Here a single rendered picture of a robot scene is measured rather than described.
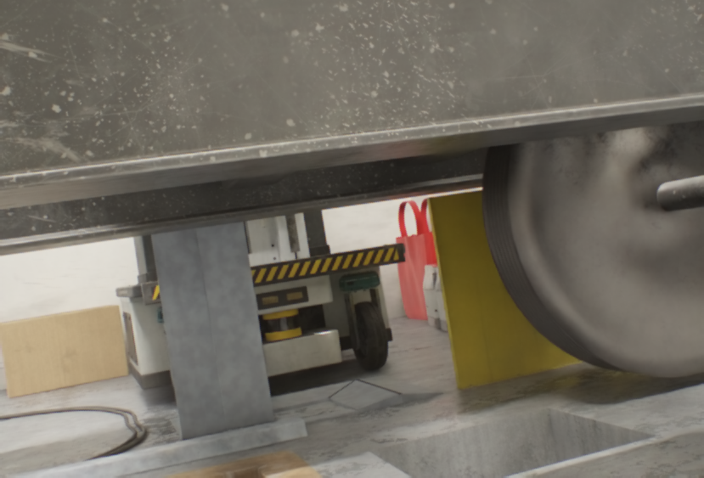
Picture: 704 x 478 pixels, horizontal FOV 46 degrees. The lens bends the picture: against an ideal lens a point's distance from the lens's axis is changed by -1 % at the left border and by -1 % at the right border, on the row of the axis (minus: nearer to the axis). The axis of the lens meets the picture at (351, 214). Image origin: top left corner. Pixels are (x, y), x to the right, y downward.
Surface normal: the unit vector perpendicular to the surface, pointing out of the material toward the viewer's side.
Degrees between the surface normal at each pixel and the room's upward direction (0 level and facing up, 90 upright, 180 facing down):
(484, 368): 90
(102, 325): 90
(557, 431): 90
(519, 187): 90
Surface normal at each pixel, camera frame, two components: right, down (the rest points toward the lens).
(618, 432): -0.95, 0.14
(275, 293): 0.32, -0.09
